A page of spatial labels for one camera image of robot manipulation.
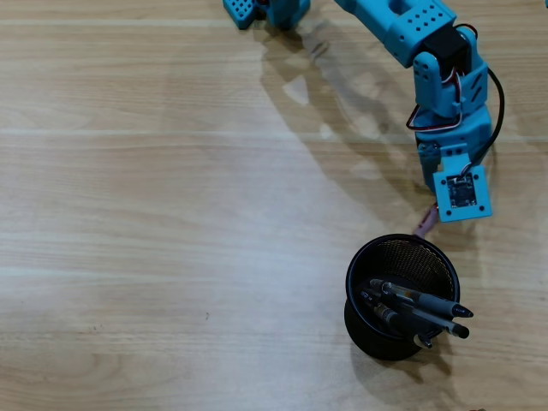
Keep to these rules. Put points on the red retractable pen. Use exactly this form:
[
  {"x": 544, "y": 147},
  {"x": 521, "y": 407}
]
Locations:
[{"x": 426, "y": 224}]

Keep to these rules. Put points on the smoky pen with grey grip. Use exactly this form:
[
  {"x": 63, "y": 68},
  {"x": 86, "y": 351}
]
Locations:
[{"x": 436, "y": 304}]

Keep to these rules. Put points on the clear stick pen black cap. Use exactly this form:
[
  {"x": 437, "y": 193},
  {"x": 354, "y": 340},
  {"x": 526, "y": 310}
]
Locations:
[{"x": 432, "y": 320}]

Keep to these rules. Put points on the black retractable pen black grip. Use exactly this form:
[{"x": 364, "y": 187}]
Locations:
[{"x": 398, "y": 321}]

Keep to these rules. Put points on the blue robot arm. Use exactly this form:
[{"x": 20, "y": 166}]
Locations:
[{"x": 411, "y": 25}]

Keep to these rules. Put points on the blue perforated robot base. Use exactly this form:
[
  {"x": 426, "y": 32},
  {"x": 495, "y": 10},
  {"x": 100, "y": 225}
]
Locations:
[{"x": 240, "y": 13}]

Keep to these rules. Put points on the black mesh pen holder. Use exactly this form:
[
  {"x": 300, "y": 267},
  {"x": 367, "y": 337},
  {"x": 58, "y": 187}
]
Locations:
[{"x": 364, "y": 338}]

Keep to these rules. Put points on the blue-mounted wrist camera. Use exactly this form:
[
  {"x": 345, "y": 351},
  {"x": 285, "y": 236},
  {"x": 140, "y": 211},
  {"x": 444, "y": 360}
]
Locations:
[{"x": 460, "y": 192}]

